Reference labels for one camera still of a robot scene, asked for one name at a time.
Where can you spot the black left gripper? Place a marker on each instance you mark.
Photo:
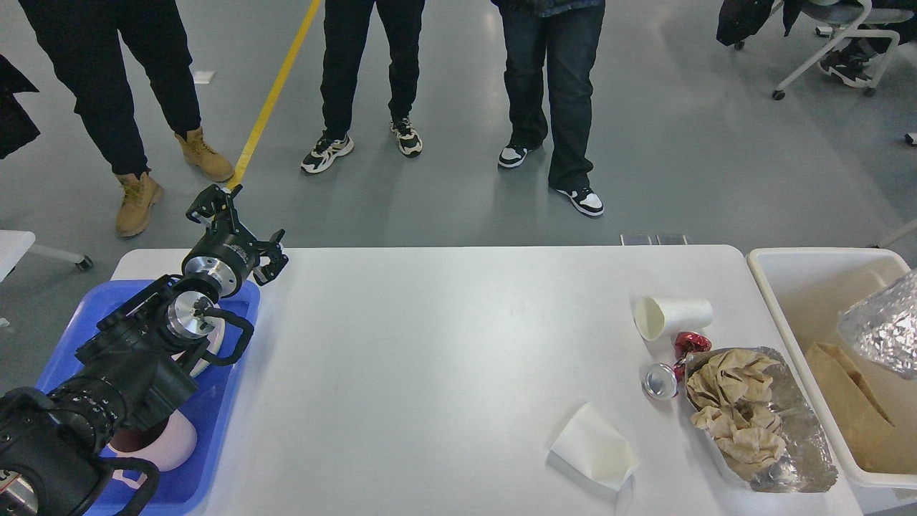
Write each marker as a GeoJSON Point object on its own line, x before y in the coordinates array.
{"type": "Point", "coordinates": [227, 252]}

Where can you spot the person in dark jeans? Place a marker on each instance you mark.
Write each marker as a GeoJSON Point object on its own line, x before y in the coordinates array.
{"type": "Point", "coordinates": [551, 47]}

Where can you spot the pink mug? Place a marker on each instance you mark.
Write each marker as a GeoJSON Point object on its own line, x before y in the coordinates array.
{"type": "Point", "coordinates": [167, 444]}

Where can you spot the aluminium foil sheet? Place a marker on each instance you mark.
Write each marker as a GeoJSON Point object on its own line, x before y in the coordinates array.
{"type": "Point", "coordinates": [882, 327]}

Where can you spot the pink plate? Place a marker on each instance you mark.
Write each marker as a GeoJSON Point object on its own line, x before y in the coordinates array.
{"type": "Point", "coordinates": [215, 339]}

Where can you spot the white office chair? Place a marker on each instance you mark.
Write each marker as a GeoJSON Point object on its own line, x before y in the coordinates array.
{"type": "Point", "coordinates": [738, 20]}

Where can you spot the floor outlet plates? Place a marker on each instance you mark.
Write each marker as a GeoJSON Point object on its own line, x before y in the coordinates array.
{"type": "Point", "coordinates": [648, 239]}

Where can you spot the white side table left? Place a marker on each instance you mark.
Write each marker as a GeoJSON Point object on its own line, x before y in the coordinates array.
{"type": "Point", "coordinates": [15, 244]}

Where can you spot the crushed red soda can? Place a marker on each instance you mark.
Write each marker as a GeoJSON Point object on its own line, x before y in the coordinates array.
{"type": "Point", "coordinates": [661, 381]}

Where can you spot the blue plastic tray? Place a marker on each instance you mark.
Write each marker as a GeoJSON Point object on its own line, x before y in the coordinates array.
{"type": "Point", "coordinates": [181, 490]}

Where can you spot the white paper sheet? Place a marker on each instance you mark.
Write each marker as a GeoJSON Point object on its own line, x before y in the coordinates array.
{"type": "Point", "coordinates": [593, 446]}

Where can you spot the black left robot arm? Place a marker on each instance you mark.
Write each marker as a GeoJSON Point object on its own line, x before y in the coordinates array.
{"type": "Point", "coordinates": [136, 371]}

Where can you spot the white paper cup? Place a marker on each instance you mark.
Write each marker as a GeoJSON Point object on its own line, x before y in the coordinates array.
{"type": "Point", "coordinates": [663, 317]}

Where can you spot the person in tan boots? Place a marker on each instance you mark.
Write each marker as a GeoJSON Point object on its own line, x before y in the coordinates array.
{"type": "Point", "coordinates": [84, 42]}

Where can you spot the white plastic bin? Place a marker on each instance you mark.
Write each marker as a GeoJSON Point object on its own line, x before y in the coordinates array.
{"type": "Point", "coordinates": [807, 290]}

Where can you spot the foil tray with brown paper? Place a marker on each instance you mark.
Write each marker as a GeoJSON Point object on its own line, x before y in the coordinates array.
{"type": "Point", "coordinates": [763, 434]}

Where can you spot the brown paper bag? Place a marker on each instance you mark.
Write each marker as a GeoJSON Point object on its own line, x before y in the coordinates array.
{"type": "Point", "coordinates": [875, 442]}

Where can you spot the seated person in background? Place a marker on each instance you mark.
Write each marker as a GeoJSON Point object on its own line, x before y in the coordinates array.
{"type": "Point", "coordinates": [848, 64]}

